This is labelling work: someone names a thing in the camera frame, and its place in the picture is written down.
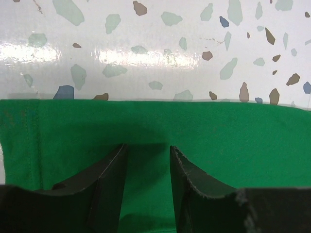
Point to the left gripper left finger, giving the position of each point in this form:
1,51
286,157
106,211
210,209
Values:
88,202

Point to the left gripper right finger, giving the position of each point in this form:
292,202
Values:
203,204

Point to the green t shirt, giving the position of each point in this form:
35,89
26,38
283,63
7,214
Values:
241,144

